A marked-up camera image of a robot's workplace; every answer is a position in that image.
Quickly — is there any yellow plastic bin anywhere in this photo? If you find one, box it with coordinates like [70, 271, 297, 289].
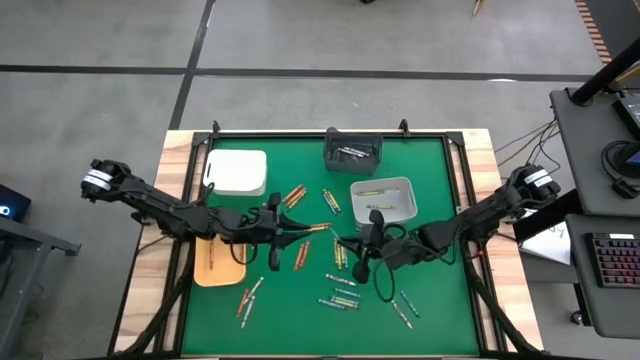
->
[193, 234, 248, 288]

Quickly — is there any grey equipment cart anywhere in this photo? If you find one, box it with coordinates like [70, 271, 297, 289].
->
[549, 87, 640, 217]

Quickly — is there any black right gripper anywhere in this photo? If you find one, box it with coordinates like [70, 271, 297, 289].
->
[339, 209, 436, 285]

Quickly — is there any black box with blue light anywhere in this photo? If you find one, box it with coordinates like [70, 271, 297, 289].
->
[0, 183, 32, 224]

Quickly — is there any grey side desk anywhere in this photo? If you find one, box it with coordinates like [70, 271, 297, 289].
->
[564, 213, 640, 341]

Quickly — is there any pale grey plastic bin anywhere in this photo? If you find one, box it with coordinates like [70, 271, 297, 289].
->
[349, 176, 419, 227]

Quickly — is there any white paper sheet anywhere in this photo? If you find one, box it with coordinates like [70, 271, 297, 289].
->
[518, 222, 572, 266]

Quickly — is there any black support bar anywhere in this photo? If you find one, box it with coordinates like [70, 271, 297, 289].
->
[512, 189, 584, 241]

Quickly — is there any backlit keyboard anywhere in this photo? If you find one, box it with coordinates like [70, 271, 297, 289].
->
[584, 231, 640, 290]

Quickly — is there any green table mat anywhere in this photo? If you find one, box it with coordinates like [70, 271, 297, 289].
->
[180, 137, 480, 356]

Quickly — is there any dark grey plastic bin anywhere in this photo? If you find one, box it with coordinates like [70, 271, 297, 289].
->
[323, 127, 385, 176]

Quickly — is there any grey metal table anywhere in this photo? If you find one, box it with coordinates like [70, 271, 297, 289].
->
[0, 215, 82, 346]

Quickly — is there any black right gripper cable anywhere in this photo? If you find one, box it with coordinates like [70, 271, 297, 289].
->
[372, 227, 397, 304]

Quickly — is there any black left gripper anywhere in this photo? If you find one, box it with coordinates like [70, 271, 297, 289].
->
[239, 192, 312, 272]

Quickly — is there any orange striped floor tape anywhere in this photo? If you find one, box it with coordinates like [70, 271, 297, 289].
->
[574, 0, 614, 65]

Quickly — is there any white plastic bin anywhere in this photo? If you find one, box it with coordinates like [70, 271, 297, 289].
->
[202, 148, 269, 197]

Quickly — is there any black pole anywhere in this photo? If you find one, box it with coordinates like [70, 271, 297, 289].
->
[569, 37, 640, 107]

